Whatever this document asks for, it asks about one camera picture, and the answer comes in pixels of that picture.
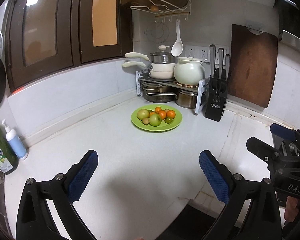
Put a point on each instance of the white soup ladle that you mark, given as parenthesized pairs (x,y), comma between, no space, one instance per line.
(178,46)

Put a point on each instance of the steel pan under rack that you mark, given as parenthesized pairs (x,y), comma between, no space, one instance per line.
(159,94)

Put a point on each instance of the white pump bottle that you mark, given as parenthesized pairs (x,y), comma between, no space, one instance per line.
(15,142)

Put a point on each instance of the orange tangerine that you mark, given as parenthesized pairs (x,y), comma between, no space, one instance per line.
(162,114)
(171,114)

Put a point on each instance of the black knife block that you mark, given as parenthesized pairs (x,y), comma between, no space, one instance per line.
(218,83)

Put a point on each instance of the brownish yellow fruit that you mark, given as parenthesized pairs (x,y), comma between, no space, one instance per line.
(145,121)

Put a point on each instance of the steel pot with lid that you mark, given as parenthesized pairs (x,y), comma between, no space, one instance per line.
(162,56)

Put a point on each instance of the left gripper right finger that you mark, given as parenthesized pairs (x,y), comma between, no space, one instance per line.
(262,220)

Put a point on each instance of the green plate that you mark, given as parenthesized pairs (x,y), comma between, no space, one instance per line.
(164,127)

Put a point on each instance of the yellow-green round fruit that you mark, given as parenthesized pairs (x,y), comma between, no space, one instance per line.
(142,113)

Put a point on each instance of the dark wooden wall cabinet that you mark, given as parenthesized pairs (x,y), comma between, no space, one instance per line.
(44,37)

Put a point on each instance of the green dish soap bottle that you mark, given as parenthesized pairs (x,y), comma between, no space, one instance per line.
(8,159)

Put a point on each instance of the large green apple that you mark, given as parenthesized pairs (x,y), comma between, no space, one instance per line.
(155,120)

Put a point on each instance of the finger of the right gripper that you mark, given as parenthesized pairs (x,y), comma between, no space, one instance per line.
(260,148)
(289,135)

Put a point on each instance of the steel pot under rack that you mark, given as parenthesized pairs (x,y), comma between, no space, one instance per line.
(186,99)

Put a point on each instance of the person's right hand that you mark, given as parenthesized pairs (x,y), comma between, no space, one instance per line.
(291,210)

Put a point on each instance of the white metal pot rack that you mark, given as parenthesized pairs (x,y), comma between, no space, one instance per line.
(143,79)

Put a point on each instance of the white ceramic pot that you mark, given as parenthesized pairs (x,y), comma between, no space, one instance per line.
(189,71)

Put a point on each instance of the wooden cutting board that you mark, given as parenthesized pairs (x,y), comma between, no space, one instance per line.
(253,62)

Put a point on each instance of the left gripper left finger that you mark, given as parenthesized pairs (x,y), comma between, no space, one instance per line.
(34,219)

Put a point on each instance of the cream saucepan stack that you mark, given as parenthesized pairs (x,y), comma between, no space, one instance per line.
(162,71)

